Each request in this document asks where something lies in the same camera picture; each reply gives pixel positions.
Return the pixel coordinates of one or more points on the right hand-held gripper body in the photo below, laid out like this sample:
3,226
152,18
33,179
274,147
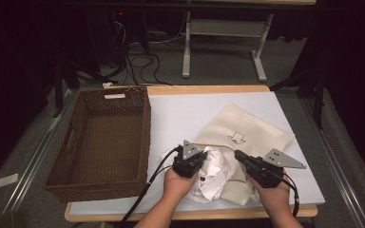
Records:
266,172

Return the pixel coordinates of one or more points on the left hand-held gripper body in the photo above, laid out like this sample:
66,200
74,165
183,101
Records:
187,164

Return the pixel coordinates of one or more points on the white collared shirt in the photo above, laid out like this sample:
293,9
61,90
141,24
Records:
214,177

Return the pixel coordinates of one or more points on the brown wicker basket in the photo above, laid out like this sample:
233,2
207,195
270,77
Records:
107,142

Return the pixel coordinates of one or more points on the person's left hand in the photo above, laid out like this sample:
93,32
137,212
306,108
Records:
179,188

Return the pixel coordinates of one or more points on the person's right hand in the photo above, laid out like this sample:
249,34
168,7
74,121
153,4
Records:
274,198

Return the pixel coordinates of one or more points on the white table mat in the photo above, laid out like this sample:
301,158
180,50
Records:
177,117

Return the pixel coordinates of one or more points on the black tripod stand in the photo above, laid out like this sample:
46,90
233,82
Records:
64,79
318,95

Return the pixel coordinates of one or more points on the white plug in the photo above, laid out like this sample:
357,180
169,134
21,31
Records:
107,85

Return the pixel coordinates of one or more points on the white tape strip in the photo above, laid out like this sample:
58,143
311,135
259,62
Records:
6,180

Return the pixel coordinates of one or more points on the metal floor rail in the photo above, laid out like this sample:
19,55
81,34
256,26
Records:
336,142
34,158

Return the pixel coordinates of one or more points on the white metal desk frame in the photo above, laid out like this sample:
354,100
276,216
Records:
225,28

